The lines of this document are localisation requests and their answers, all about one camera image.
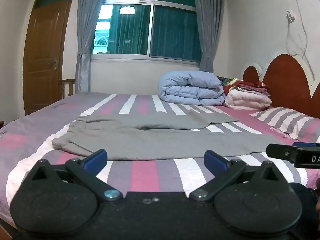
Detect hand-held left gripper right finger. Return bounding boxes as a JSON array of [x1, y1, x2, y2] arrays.
[[189, 150, 288, 202]]

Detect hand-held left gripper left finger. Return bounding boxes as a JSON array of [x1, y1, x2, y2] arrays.
[[22, 149, 123, 202]]

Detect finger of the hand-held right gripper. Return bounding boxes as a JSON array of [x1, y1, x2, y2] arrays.
[[292, 142, 320, 148], [266, 143, 298, 161]]

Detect grey pants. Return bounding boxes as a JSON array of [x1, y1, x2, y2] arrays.
[[52, 111, 293, 161]]

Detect striped pillow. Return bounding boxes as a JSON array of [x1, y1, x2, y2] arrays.
[[250, 106, 320, 143]]

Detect striped bed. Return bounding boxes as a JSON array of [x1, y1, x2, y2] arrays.
[[0, 91, 320, 230]]

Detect red wooden headboard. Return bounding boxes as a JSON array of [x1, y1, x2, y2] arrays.
[[243, 54, 320, 119]]

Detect wooden chair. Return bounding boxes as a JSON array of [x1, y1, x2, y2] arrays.
[[61, 79, 76, 98]]

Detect folded light blue duvet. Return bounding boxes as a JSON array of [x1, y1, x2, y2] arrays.
[[159, 70, 227, 106]]

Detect brown wooden door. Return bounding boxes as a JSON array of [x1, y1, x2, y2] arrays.
[[22, 0, 78, 115]]

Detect grey curtain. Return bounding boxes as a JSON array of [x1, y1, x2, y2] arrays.
[[192, 0, 225, 73], [75, 0, 110, 93]]

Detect sliding glass window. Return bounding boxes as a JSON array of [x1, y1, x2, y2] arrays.
[[92, 0, 203, 62]]

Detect white wall cable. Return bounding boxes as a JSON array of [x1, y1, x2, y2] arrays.
[[286, 17, 316, 85]]

